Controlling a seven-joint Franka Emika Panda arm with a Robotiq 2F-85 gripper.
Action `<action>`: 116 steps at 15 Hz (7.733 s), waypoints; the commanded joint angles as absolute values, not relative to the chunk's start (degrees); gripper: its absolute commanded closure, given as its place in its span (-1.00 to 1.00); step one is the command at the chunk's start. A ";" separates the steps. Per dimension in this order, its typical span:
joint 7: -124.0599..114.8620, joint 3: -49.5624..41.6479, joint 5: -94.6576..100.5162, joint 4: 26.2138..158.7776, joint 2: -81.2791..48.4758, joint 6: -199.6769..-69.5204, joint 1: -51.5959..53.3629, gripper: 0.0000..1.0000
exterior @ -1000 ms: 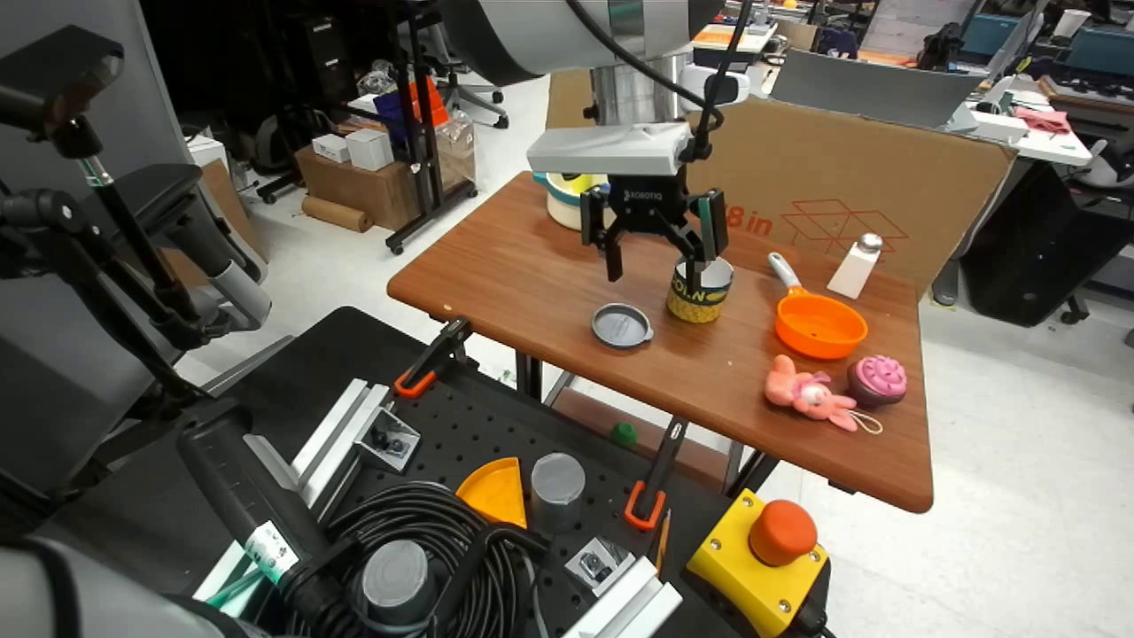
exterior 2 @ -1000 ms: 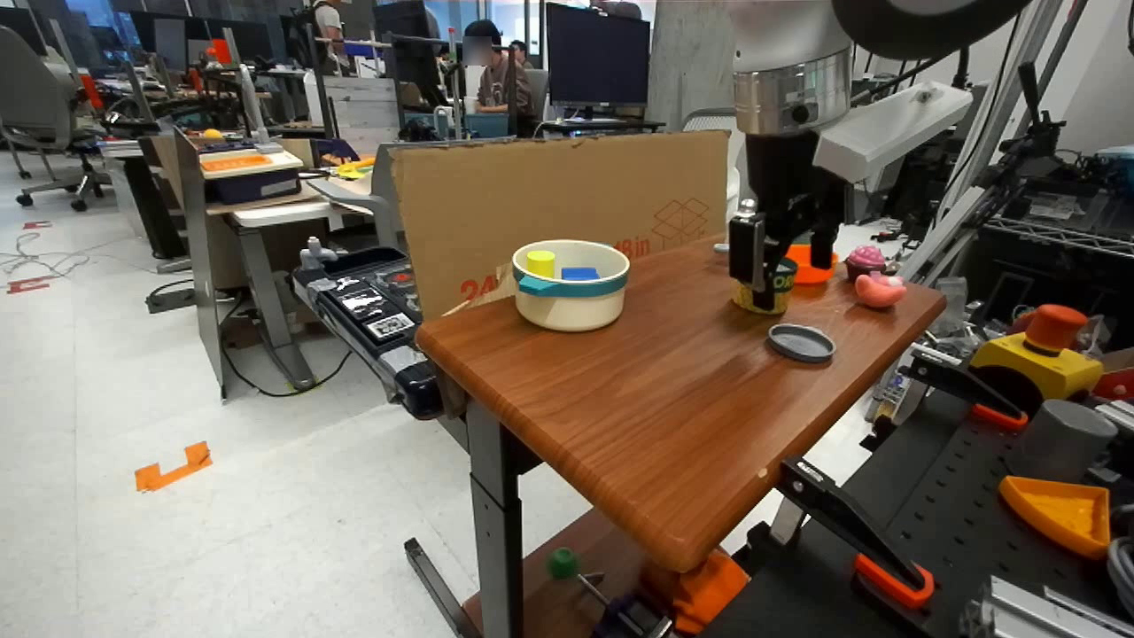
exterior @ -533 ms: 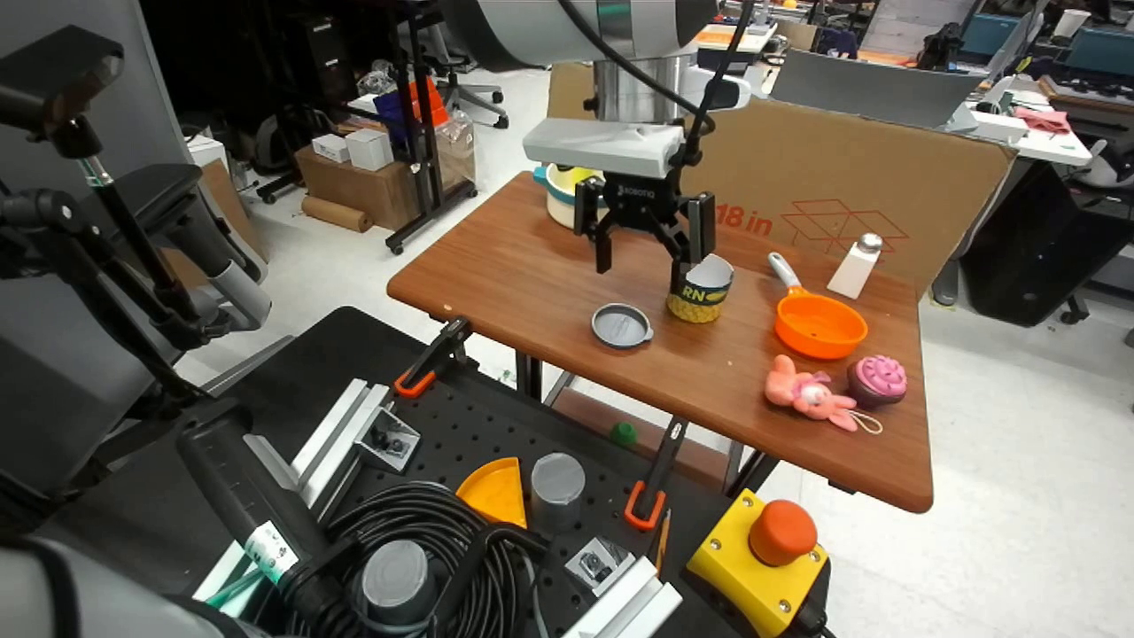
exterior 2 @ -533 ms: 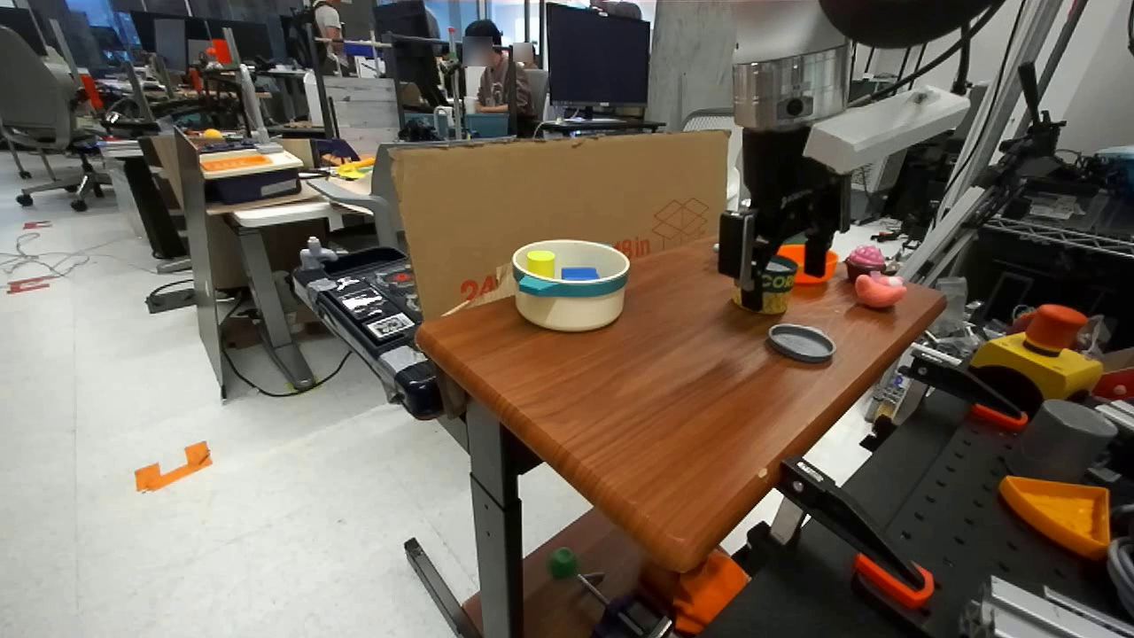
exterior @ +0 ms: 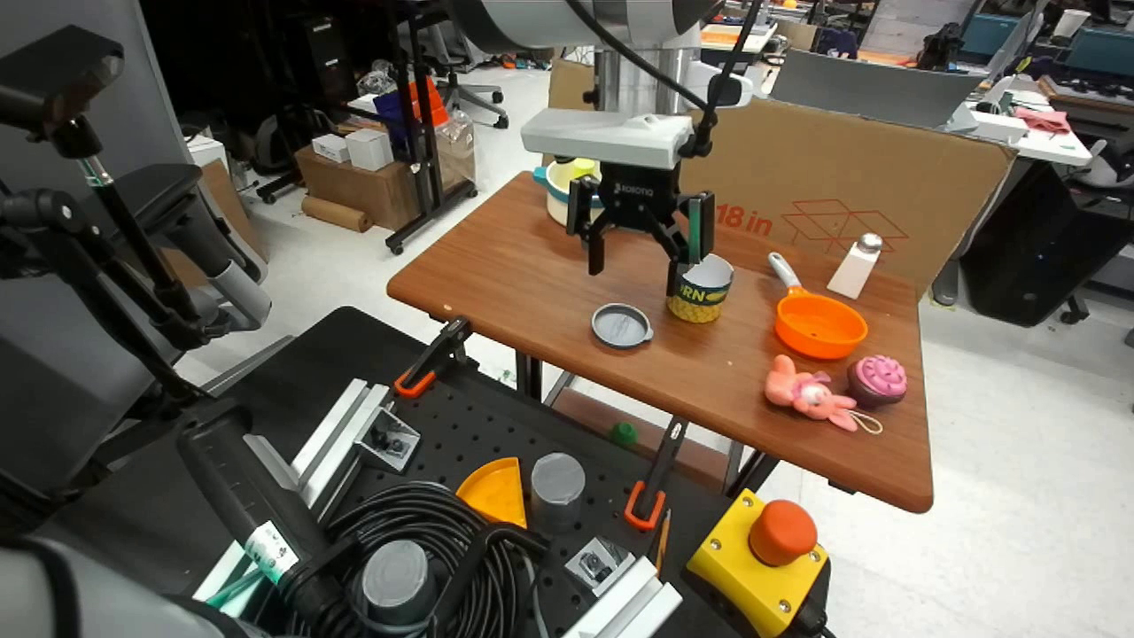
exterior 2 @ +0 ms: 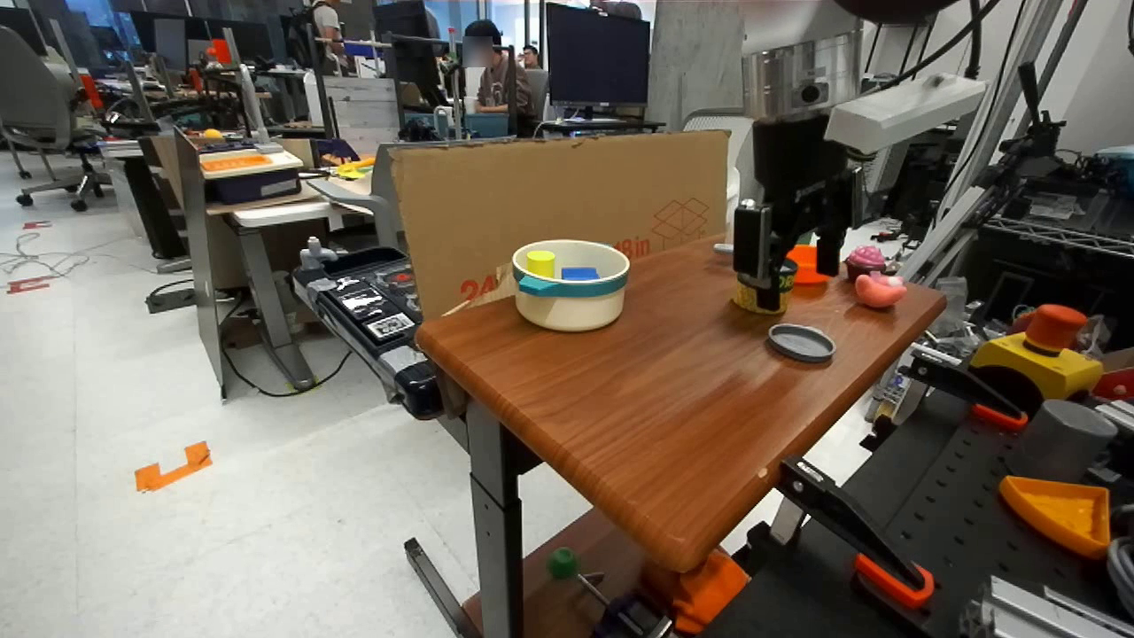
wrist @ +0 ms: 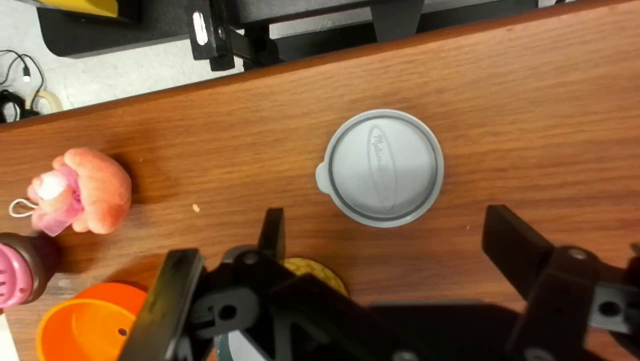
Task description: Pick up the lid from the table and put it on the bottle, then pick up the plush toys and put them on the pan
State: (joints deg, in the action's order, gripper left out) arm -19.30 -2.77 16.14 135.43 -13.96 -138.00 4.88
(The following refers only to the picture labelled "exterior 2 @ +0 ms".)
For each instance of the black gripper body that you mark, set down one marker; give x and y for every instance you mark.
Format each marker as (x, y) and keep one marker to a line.
(801, 162)

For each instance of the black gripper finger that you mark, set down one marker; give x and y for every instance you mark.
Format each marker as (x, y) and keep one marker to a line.
(833, 233)
(765, 255)

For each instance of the grey round plastic lid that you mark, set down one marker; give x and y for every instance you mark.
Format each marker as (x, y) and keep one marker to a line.
(801, 343)

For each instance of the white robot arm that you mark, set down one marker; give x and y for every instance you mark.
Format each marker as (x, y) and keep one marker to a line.
(791, 75)

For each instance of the pink plush toy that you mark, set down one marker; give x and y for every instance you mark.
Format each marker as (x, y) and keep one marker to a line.
(880, 291)

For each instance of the yellow corn can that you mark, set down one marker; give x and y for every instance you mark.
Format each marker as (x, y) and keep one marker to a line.
(744, 303)

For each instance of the white panel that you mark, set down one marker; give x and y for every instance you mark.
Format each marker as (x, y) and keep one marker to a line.
(694, 64)

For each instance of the wooden table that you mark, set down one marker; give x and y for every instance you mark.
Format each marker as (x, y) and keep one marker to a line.
(662, 402)

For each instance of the blue toy block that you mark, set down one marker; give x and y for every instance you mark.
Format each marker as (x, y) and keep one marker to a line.
(579, 276)

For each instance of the yellow toy block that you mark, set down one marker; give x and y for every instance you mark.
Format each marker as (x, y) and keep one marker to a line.
(541, 265)

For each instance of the black monitor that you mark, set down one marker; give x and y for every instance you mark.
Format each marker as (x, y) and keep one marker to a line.
(598, 58)

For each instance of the brown cardboard board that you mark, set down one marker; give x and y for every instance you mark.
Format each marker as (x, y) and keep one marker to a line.
(533, 190)

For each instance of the yellow emergency stop button box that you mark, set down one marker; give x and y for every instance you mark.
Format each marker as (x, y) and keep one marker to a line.
(1039, 360)

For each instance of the black perforated breadboard table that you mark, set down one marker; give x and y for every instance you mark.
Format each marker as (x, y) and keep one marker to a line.
(944, 498)

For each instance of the light grey cylinder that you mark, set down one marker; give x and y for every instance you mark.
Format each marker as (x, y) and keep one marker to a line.
(1066, 439)

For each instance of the seated person dark hair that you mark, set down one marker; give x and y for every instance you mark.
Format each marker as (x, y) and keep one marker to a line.
(499, 75)

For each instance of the orange plastic wedge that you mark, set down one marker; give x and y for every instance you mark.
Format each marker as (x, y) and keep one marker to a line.
(1066, 516)

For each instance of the green knob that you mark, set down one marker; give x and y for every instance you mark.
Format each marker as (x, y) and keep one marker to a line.
(566, 565)

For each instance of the black equipment tray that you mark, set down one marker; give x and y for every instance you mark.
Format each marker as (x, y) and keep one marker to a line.
(365, 305)

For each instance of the grey desk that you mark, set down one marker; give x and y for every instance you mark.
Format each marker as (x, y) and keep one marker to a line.
(254, 234)

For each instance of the orange topped device box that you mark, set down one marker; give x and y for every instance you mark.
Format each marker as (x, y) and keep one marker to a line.
(248, 171)

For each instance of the orange floor tape marker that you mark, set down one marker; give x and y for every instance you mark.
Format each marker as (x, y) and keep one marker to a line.
(172, 474)

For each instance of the grey swivel chair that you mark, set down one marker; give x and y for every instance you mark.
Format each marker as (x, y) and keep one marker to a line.
(40, 109)

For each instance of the grey wrist camera bar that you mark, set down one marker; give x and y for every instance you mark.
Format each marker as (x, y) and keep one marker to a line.
(916, 112)

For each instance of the black metal equipment frame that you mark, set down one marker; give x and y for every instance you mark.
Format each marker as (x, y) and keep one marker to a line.
(1050, 234)

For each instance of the orange plastic bracket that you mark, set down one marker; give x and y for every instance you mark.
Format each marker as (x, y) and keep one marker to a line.
(711, 589)

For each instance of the aluminium extrusion rail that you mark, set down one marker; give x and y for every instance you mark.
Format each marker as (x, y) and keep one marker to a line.
(1039, 609)

